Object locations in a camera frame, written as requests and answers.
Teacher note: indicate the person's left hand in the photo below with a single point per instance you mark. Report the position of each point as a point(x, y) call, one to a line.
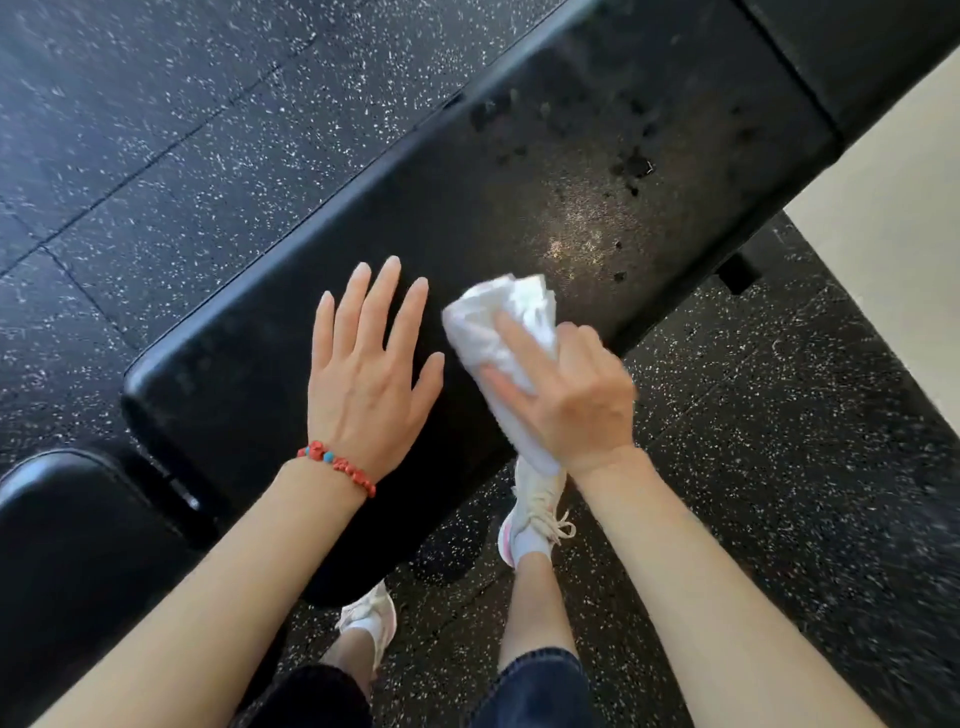
point(360, 397)

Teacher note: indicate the person's right hand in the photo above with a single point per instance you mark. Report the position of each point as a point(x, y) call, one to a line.
point(581, 405)

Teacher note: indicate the person's right thumb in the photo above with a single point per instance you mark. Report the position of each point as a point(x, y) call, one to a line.
point(504, 388)

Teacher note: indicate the person's left little finger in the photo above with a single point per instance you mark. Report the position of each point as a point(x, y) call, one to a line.
point(323, 330)

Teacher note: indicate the person's left middle finger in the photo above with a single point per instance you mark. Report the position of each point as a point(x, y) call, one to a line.
point(381, 304)

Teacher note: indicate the person's left thumb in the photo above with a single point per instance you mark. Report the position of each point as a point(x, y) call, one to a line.
point(429, 384)

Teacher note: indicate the white cleaning cloth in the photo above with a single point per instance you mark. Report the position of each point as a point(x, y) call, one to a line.
point(487, 330)

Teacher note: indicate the person's left forearm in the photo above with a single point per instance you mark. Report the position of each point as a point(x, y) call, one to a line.
point(225, 592)

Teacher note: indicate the person's right forearm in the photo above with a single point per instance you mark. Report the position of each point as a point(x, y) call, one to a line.
point(697, 600)

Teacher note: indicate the white right sneaker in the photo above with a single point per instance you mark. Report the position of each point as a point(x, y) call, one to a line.
point(534, 510)

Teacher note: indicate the white sneaker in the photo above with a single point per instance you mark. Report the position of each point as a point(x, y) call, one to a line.
point(371, 611)
point(534, 510)

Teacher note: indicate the long black bench pad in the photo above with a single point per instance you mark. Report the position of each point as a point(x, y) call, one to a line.
point(480, 195)

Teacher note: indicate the person's right leg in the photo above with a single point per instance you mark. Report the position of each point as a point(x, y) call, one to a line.
point(534, 607)

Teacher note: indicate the person's leg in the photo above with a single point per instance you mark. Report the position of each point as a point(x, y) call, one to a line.
point(351, 654)
point(534, 607)

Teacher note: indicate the white left sneaker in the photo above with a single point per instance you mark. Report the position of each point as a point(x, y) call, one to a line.
point(371, 611)

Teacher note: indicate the person's left leg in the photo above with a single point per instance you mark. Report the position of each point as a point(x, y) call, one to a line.
point(351, 654)

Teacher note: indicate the dark denim shorts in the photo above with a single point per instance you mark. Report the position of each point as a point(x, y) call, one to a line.
point(536, 694)

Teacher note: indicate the black bench seat pad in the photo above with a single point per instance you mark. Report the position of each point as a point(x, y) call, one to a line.
point(75, 577)

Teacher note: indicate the black padded bench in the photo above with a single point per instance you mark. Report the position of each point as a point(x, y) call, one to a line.
point(862, 52)

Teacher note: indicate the black bench frame foot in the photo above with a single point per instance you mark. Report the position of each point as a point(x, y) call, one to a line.
point(738, 273)

